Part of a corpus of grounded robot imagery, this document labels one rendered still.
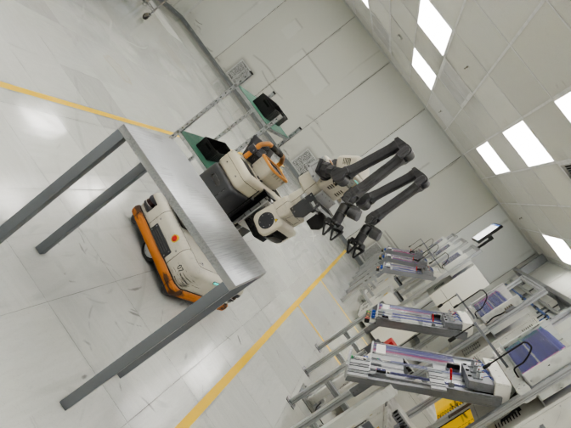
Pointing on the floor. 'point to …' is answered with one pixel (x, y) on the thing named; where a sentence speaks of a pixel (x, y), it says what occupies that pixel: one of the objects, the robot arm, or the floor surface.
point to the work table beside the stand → (183, 183)
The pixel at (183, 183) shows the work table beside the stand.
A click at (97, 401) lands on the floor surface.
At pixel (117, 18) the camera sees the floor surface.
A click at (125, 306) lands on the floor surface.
